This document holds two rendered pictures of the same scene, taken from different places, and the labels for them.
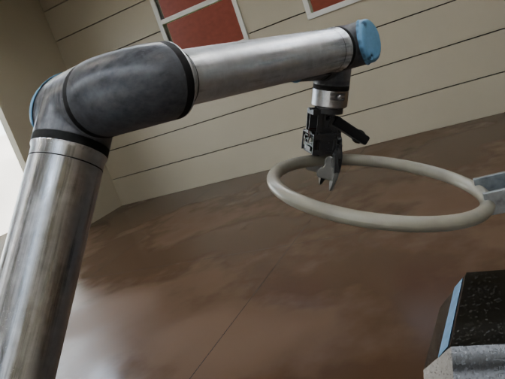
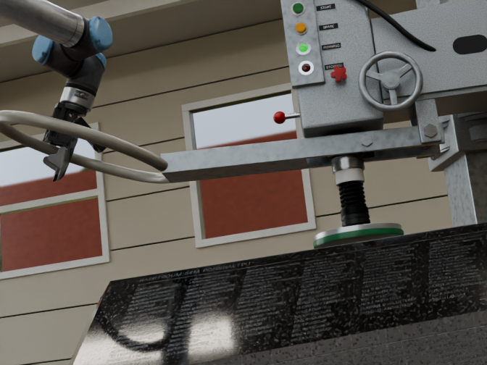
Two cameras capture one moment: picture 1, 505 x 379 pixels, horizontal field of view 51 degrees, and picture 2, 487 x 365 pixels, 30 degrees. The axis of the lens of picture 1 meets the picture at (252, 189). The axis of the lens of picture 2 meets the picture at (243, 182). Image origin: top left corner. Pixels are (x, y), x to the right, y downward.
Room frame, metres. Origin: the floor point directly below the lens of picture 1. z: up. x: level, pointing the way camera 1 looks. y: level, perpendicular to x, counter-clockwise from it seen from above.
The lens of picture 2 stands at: (-1.14, -0.18, 0.55)
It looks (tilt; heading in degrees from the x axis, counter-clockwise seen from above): 13 degrees up; 348
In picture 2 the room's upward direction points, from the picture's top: 7 degrees counter-clockwise
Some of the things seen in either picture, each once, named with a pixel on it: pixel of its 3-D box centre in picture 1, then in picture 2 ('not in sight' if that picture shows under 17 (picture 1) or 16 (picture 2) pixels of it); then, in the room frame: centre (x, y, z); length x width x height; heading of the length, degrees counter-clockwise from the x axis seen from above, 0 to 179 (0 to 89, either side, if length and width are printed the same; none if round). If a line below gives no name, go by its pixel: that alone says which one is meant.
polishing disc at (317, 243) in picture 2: not in sight; (357, 235); (0.95, -0.89, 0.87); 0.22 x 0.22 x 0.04
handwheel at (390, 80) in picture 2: not in sight; (389, 85); (0.80, -0.97, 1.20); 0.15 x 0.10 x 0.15; 73
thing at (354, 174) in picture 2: not in sight; (349, 176); (0.95, -0.89, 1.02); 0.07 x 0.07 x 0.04
